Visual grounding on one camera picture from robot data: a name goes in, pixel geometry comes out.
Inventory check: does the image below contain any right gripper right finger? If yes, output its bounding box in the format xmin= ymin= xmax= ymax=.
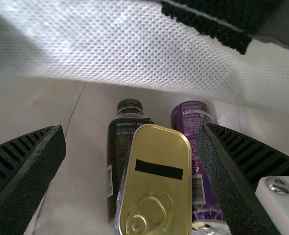
xmin=196 ymin=122 xmax=289 ymax=235

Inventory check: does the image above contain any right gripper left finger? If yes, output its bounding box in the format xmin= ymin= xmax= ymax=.
xmin=0 ymin=124 xmax=68 ymax=235

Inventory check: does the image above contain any dark grey bag with straps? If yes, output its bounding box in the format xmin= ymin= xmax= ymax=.
xmin=0 ymin=0 xmax=289 ymax=235

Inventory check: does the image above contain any purple can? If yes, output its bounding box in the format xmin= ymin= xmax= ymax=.
xmin=170 ymin=99 xmax=232 ymax=235

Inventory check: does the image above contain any gold rectangular tin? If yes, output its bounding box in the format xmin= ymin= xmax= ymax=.
xmin=114 ymin=123 xmax=193 ymax=235

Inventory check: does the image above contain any dark coffee bottle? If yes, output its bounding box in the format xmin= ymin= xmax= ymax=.
xmin=105 ymin=98 xmax=157 ymax=223

